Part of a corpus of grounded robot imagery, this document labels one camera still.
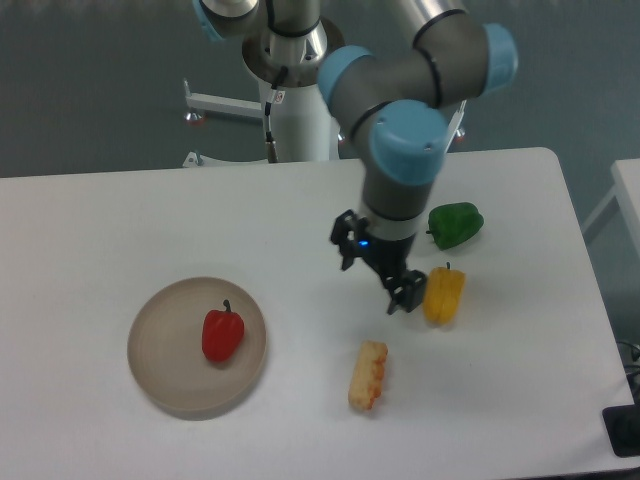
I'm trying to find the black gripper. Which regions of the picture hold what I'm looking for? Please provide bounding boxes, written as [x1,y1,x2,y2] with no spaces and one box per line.
[330,210,427,315]

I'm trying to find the red toy bell pepper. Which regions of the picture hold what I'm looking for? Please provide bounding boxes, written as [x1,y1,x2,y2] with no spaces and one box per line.
[201,299,245,363]

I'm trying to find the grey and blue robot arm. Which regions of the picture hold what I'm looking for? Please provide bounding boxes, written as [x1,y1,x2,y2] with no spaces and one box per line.
[193,1,518,312]

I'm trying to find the yellow toy bell pepper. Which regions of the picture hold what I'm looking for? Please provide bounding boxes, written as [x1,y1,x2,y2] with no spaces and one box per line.
[422,262,466,325]

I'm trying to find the green toy bell pepper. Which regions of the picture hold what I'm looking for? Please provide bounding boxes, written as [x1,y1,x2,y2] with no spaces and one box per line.
[426,202,484,250]

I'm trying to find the beige round plate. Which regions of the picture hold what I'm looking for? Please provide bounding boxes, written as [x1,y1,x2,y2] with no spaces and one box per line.
[127,277,268,420]

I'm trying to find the white side table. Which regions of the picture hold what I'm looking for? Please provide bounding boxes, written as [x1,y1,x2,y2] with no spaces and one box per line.
[581,158,639,252]

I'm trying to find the black device at table edge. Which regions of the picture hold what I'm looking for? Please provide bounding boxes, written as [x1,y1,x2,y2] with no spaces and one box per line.
[602,404,639,458]

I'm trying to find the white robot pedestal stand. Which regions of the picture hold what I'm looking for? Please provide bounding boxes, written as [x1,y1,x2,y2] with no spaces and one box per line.
[185,1,489,163]

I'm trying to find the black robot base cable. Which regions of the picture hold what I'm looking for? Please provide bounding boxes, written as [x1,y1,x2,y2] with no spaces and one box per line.
[262,65,289,164]

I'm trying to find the black cables at right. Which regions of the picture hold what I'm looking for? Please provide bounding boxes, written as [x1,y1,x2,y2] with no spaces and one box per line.
[615,339,640,401]

